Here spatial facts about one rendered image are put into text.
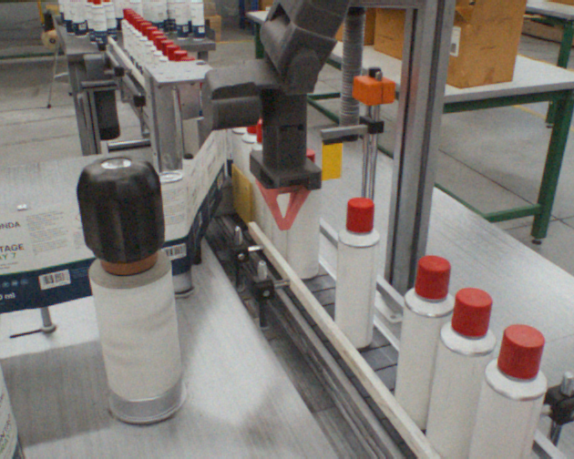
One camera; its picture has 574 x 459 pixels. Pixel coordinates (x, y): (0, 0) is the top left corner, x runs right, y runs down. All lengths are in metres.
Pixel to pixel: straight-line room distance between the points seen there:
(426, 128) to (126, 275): 0.46
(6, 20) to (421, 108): 7.67
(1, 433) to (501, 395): 0.44
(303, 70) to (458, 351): 0.34
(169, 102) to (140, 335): 0.56
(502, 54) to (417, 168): 1.75
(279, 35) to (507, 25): 1.93
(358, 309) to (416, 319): 0.16
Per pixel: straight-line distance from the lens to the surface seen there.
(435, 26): 0.85
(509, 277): 1.14
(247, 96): 0.73
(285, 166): 0.77
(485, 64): 2.56
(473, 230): 1.27
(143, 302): 0.65
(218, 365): 0.81
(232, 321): 0.88
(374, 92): 0.83
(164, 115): 1.13
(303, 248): 0.94
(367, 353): 0.83
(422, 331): 0.65
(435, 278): 0.62
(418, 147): 0.88
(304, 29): 0.69
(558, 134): 2.90
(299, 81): 0.71
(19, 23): 8.34
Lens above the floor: 1.40
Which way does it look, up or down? 28 degrees down
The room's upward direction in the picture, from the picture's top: straight up
